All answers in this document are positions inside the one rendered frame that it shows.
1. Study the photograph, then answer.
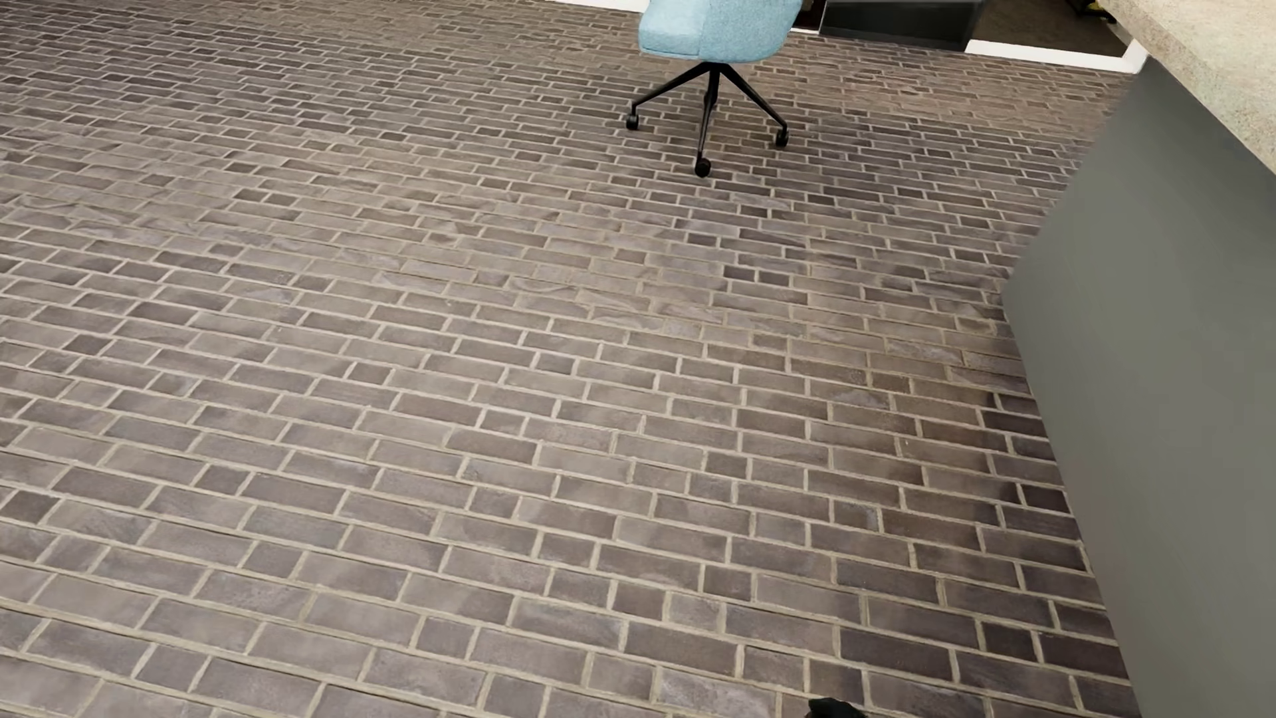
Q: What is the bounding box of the dark grey cabinet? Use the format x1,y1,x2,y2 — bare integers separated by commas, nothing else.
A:
818,0,987,53

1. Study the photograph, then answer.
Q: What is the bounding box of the grey counter with stone top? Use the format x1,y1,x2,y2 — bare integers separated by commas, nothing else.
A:
1001,0,1276,718

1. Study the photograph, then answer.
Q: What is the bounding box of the light blue office chair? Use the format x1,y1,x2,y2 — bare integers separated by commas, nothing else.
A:
625,0,805,180

